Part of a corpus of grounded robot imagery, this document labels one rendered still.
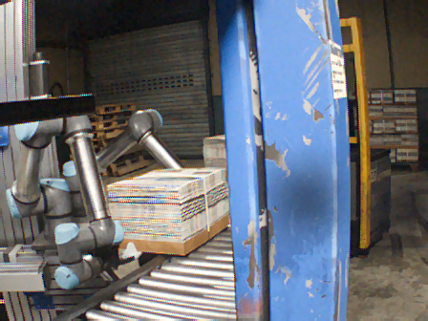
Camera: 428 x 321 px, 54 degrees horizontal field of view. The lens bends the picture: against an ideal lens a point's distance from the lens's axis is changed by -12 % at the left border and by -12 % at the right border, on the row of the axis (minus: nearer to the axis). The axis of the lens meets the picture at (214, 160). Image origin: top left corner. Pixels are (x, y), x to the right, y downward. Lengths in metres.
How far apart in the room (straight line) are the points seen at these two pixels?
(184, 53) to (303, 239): 9.74
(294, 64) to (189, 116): 9.70
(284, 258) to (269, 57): 0.14
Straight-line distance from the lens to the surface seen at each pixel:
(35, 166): 1.55
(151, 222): 1.54
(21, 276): 1.74
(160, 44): 10.35
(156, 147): 2.02
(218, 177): 1.72
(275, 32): 0.32
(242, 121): 0.32
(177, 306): 1.18
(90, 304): 1.23
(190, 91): 9.96
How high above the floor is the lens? 1.30
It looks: 8 degrees down
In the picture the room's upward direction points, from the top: 4 degrees counter-clockwise
